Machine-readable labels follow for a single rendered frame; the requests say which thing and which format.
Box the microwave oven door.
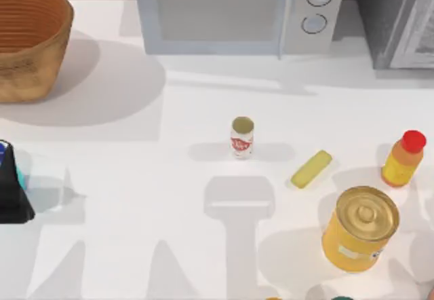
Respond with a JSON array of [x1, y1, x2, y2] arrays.
[[133, 0, 293, 56]]

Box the orange bottle with red cap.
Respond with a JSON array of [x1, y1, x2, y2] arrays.
[[380, 130, 427, 188]]

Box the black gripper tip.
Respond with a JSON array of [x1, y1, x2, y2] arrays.
[[0, 139, 36, 225]]

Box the microwave door handle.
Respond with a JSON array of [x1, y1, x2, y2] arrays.
[[277, 0, 294, 60]]

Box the red and white can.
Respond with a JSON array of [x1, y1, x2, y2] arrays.
[[231, 116, 255, 160]]

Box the large yellow tin can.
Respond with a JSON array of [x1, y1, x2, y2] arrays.
[[321, 185, 400, 274]]

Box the brown woven basket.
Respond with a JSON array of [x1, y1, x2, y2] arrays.
[[0, 0, 75, 105]]

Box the yellow-green bread stick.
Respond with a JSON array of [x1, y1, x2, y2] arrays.
[[290, 149, 333, 190]]

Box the pale microwave oven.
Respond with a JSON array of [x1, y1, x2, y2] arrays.
[[132, 0, 349, 60]]

